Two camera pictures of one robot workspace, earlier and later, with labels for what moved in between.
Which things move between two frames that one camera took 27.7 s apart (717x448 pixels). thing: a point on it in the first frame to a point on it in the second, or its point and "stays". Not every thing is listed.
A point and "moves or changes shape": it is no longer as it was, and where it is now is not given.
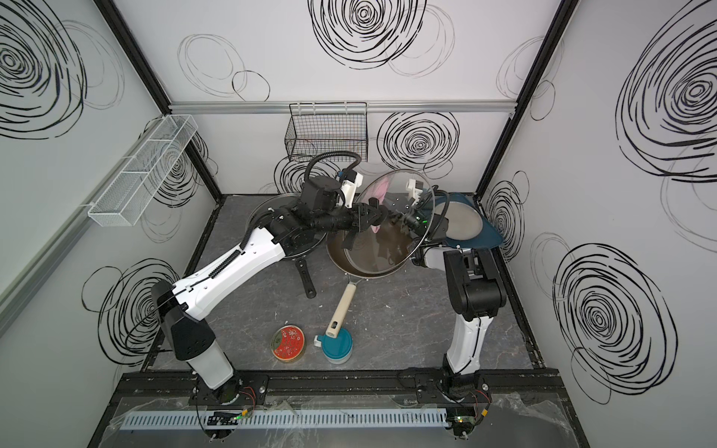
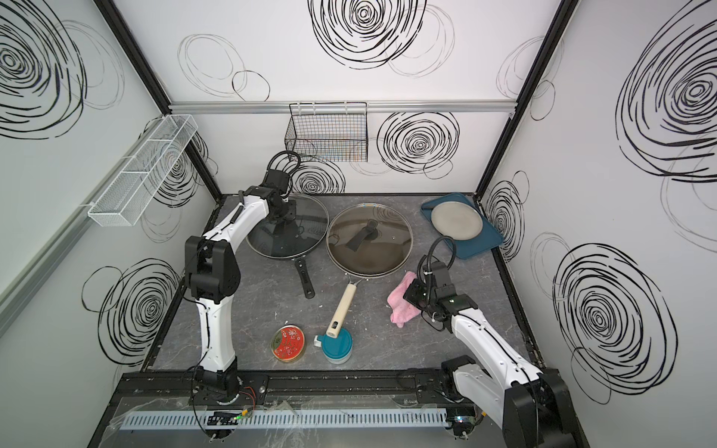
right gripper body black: [414, 222] to [417, 295]
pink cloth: [378, 191] to [401, 310]
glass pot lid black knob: [410, 202] moves or changes shape
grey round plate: [464, 221] stays
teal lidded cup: [337, 350] stays
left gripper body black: [342, 218] to [288, 211]
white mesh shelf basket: [126, 197] stays
